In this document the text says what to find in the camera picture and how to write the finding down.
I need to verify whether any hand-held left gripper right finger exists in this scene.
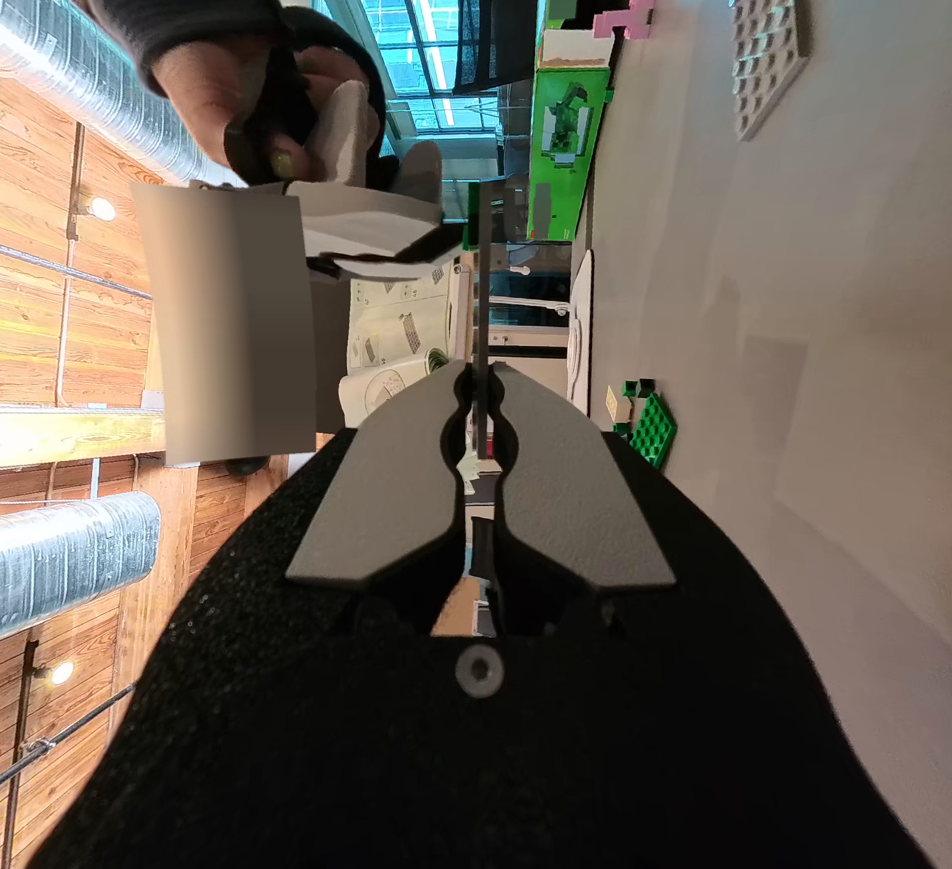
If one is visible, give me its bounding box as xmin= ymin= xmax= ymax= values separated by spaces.
xmin=491 ymin=360 xmax=678 ymax=592

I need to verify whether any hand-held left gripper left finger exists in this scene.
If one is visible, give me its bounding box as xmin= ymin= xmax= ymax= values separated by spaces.
xmin=285 ymin=360 xmax=475 ymax=592

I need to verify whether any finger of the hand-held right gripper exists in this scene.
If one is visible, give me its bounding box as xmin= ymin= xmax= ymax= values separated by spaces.
xmin=320 ymin=253 xmax=456 ymax=283
xmin=286 ymin=179 xmax=464 ymax=262

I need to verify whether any grey desk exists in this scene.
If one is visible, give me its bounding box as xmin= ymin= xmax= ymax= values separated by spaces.
xmin=569 ymin=0 xmax=952 ymax=869

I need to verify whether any person's right hand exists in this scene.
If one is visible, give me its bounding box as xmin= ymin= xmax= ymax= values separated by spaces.
xmin=151 ymin=31 xmax=374 ymax=183

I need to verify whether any building instruction booklet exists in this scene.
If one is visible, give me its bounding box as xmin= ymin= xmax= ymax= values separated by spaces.
xmin=338 ymin=267 xmax=456 ymax=431

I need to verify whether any green studded building plate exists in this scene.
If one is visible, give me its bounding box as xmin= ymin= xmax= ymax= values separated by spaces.
xmin=628 ymin=392 xmax=680 ymax=470

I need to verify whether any black mesh panel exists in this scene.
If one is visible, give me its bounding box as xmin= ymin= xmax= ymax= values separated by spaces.
xmin=452 ymin=0 xmax=550 ymax=95

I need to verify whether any pink brick figure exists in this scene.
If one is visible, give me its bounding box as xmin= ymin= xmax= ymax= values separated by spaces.
xmin=593 ymin=0 xmax=658 ymax=42

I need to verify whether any silver ventilation duct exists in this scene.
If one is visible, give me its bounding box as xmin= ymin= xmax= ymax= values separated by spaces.
xmin=0 ymin=0 xmax=250 ymax=187
xmin=0 ymin=490 xmax=162 ymax=638

